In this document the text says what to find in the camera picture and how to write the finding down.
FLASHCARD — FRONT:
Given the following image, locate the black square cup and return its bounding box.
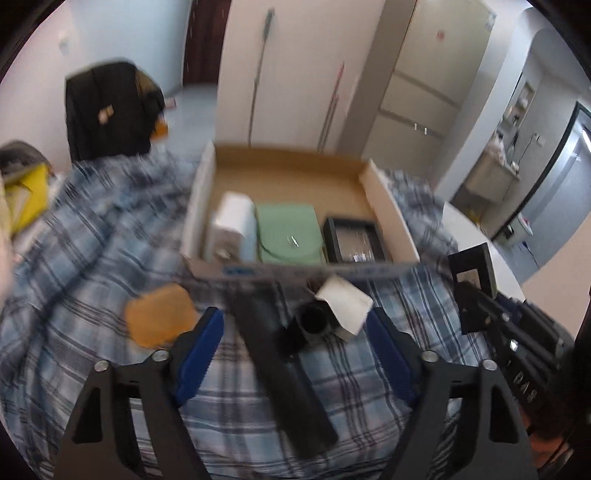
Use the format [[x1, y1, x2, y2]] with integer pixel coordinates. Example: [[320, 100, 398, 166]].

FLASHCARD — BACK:
[[286, 300, 331, 356]]

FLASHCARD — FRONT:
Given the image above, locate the red broom handle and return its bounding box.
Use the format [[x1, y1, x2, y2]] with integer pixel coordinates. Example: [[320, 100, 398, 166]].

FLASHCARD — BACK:
[[318, 61, 346, 153]]

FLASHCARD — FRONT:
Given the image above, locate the black box grey label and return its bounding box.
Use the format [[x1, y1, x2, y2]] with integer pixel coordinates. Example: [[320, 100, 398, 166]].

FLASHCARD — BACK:
[[447, 242, 499, 298]]

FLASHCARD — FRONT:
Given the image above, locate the yellow bag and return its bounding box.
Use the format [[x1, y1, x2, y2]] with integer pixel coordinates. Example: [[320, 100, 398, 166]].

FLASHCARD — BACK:
[[4, 164, 49, 232]]

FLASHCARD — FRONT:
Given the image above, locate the dark brown door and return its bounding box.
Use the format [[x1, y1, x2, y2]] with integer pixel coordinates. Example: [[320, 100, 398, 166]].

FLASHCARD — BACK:
[[182, 0, 232, 86]]

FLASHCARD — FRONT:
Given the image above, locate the beige refrigerator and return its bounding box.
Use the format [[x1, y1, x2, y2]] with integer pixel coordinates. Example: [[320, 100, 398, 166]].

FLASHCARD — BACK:
[[360, 0, 498, 162]]

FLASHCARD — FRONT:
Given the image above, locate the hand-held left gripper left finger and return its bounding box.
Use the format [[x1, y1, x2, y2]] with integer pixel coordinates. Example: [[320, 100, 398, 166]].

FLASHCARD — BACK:
[[53, 306, 225, 480]]

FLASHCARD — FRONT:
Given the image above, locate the long black case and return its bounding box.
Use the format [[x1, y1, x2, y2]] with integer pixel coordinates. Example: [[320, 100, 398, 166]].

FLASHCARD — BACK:
[[231, 281, 339, 460]]

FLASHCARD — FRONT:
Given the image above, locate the shallow cardboard box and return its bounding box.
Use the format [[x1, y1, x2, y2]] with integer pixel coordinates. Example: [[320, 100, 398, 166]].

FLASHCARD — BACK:
[[180, 140, 421, 282]]

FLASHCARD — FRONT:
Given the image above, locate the black jacket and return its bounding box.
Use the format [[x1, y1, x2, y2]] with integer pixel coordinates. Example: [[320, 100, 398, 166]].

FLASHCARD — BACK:
[[65, 60, 164, 162]]

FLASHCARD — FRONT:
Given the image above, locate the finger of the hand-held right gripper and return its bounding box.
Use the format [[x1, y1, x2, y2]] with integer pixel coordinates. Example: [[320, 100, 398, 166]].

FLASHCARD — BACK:
[[455, 281, 518, 352], [496, 295, 568, 344]]

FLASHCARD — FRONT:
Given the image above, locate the black framed tray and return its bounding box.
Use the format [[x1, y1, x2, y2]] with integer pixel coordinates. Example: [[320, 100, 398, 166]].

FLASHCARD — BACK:
[[322, 216, 391, 265]]

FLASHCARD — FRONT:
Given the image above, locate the wall niche shelf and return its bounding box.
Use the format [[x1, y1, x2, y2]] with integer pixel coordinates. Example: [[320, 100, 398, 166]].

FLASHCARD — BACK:
[[503, 80, 536, 125]]

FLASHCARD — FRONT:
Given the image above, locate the green pouch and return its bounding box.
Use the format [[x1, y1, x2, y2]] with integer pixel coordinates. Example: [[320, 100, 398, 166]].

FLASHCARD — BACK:
[[256, 204, 324, 265]]

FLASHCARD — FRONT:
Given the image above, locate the grey bag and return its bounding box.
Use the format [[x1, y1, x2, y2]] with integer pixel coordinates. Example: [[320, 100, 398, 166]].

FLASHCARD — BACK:
[[0, 141, 47, 174]]

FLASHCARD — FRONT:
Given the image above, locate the small white box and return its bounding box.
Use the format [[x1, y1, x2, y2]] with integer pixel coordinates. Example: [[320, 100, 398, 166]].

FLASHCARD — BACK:
[[314, 273, 374, 342]]

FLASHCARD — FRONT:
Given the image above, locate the blue plaid tablecloth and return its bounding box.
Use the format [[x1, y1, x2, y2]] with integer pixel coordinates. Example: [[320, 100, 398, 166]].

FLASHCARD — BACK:
[[0, 154, 527, 480]]

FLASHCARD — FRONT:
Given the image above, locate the person's right hand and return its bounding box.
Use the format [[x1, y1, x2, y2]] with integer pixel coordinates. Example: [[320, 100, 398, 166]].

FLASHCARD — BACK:
[[529, 434, 573, 469]]

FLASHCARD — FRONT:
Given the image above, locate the grey mop handle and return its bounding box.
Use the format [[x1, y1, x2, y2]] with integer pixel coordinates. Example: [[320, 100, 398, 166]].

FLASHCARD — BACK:
[[248, 7, 276, 144]]

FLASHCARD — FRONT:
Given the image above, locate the dark framed glass door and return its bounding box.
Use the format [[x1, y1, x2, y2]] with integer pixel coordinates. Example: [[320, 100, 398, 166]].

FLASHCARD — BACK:
[[492, 104, 591, 243]]

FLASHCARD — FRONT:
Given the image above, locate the orange translucent plastic case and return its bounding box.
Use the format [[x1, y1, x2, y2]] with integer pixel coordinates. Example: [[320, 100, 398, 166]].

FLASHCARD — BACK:
[[124, 282, 200, 349]]

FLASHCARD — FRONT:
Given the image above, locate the beige vanity cabinet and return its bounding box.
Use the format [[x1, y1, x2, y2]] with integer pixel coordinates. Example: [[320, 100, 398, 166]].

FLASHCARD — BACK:
[[464, 150, 520, 204]]

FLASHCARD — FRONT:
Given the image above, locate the white charger block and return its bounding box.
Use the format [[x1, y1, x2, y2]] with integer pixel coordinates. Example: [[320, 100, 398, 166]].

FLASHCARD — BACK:
[[203, 191, 258, 264]]

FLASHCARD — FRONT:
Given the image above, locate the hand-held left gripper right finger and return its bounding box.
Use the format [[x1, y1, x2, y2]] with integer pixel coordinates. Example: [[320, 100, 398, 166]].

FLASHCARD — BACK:
[[367, 306, 539, 480]]

